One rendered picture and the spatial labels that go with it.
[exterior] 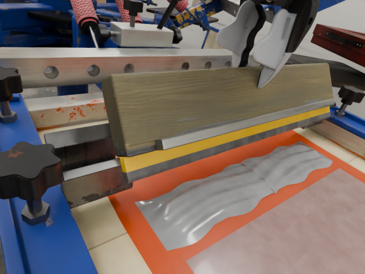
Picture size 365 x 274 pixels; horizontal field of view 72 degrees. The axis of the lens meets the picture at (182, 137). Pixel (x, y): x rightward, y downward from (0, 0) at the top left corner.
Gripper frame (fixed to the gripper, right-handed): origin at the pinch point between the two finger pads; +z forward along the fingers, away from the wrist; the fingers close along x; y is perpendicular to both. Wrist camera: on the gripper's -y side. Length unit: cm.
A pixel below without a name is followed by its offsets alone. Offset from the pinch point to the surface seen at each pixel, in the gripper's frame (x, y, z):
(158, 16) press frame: -63, -24, 5
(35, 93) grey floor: -230, -6, 109
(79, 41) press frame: -50, 7, 10
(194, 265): 12.4, 16.6, 13.7
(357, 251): 20.9, -1.2, 13.8
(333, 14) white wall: -85, -200, -5
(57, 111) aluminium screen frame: -15.5, 21.5, 10.8
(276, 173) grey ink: 7.8, -3.1, 13.2
